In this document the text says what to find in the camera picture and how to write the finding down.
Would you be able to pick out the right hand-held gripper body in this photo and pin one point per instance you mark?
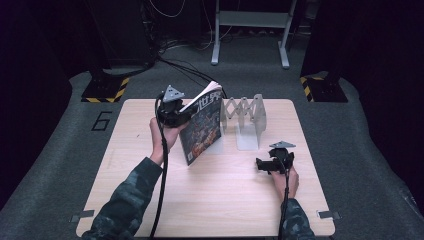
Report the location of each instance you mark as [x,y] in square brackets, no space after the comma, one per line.
[281,156]

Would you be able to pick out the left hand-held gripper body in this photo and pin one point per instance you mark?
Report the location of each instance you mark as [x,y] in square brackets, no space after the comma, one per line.
[171,111]

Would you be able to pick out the dark illustrated magazine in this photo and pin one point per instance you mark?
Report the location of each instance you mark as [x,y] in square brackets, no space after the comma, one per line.
[203,126]

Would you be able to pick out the grey expandable book rack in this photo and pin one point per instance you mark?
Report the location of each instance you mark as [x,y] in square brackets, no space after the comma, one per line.
[248,116]

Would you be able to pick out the person's right hand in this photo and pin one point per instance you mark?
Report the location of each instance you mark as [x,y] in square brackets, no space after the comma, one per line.
[286,183]

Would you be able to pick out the person's left hand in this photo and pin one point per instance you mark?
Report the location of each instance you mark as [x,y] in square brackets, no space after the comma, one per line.
[170,136]

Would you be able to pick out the black yellow striped stand base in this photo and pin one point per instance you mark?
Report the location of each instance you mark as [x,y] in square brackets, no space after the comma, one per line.
[325,90]
[106,90]

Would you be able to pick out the dark equipment cabinet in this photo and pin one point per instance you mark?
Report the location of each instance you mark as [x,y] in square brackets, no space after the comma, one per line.
[123,33]

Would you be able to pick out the grey table edge bracket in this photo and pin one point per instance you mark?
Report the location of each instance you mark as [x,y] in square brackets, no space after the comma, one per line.
[328,215]
[81,216]

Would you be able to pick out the white metal desk frame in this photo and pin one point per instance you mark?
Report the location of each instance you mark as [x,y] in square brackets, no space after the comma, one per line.
[253,20]

